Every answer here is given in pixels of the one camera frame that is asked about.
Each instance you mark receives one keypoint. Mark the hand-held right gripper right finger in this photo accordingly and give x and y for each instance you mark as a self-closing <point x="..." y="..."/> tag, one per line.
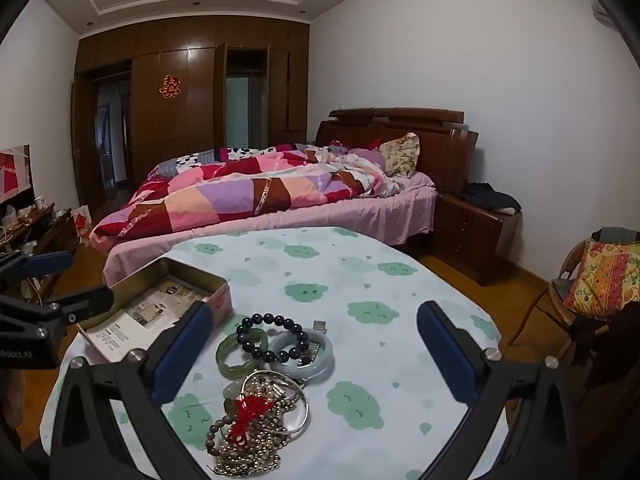
<point x="450" y="355"/>

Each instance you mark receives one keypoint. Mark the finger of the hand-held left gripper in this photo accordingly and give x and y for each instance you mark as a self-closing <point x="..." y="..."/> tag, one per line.
<point x="80" y="304"/>
<point x="47" y="262"/>

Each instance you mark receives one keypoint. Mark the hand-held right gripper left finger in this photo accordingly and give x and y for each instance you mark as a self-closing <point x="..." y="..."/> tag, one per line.
<point x="180" y="355"/>

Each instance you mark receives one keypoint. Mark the green jade bangle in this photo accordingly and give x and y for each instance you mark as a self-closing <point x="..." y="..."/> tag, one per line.
<point x="227" y="360"/>

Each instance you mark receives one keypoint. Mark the pink tin box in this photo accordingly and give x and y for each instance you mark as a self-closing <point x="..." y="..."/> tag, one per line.
<point x="220" y="300"/>

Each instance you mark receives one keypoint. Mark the pale blue jade bangle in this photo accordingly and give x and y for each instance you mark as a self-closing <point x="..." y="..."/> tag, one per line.
<point x="322" y="362"/>

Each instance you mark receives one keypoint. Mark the thin silver bangle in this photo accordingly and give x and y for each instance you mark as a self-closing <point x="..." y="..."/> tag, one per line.
<point x="301" y="410"/>

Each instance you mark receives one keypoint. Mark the person's left forearm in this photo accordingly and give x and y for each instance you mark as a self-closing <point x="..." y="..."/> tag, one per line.
<point x="10" y="397"/>

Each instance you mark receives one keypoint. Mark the wooden television cabinet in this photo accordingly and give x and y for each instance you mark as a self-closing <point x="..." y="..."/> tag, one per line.
<point x="50" y="232"/>

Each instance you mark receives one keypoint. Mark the red paper bag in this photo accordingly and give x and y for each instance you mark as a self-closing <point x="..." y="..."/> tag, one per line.
<point x="81" y="222"/>

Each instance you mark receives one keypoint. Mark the printed paper leaflet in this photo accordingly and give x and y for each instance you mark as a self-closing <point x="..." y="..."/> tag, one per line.
<point x="150" y="310"/>

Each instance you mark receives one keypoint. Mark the white cup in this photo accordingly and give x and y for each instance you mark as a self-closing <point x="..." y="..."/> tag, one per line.
<point x="39" y="203"/>

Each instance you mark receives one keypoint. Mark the television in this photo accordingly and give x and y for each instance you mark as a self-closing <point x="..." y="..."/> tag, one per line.
<point x="15" y="172"/>

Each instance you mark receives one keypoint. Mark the wooden nightstand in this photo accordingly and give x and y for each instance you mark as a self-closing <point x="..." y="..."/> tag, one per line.
<point x="470" y="240"/>

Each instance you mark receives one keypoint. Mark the wicker chair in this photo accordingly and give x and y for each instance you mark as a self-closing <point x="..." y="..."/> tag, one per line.
<point x="555" y="300"/>

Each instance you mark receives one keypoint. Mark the small silver metal clip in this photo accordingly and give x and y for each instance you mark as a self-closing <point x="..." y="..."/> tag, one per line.
<point x="320" y="326"/>

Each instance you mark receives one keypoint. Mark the pink bed sheet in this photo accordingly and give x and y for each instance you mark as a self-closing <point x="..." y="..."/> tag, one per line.
<point x="390" y="210"/>

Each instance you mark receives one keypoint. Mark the dark garment on chair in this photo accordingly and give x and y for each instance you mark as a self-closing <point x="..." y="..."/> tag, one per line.
<point x="607" y="345"/>

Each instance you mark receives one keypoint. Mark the dark folded clothes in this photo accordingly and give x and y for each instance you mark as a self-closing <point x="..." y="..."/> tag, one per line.
<point x="490" y="197"/>

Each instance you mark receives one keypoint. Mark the brown wooden wardrobe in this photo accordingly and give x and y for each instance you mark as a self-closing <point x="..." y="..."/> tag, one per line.
<point x="150" y="125"/>

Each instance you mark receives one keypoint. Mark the colourful fruit print cushion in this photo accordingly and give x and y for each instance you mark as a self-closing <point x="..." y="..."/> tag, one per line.
<point x="605" y="275"/>

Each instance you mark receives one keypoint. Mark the floral pillow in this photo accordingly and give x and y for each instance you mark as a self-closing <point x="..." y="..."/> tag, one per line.
<point x="400" y="155"/>

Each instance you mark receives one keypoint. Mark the wooden bed with headboard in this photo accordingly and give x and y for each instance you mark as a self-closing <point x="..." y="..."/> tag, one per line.
<point x="435" y="132"/>

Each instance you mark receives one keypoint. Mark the white air conditioner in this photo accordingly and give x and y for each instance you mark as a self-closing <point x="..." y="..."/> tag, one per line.
<point x="600" y="14"/>

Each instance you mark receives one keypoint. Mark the red paper wall decoration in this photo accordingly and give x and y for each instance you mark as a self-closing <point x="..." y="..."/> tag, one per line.
<point x="169" y="86"/>

